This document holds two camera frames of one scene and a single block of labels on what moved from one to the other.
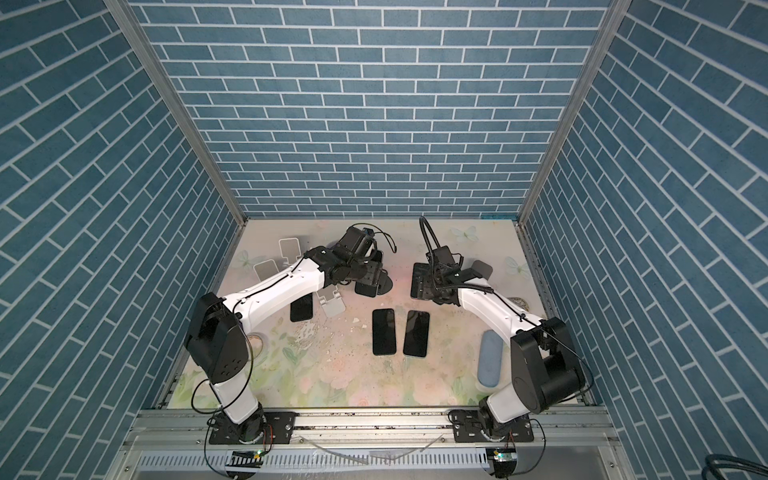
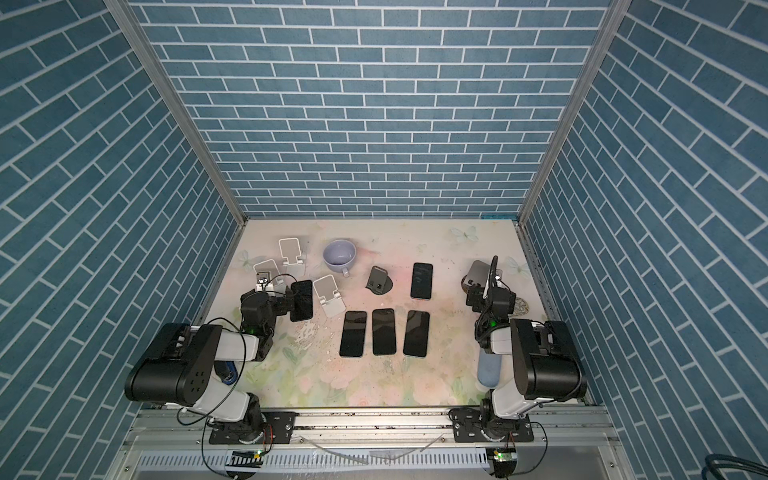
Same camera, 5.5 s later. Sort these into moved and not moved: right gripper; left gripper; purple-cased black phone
Moved: left gripper; right gripper
Not moved: purple-cased black phone
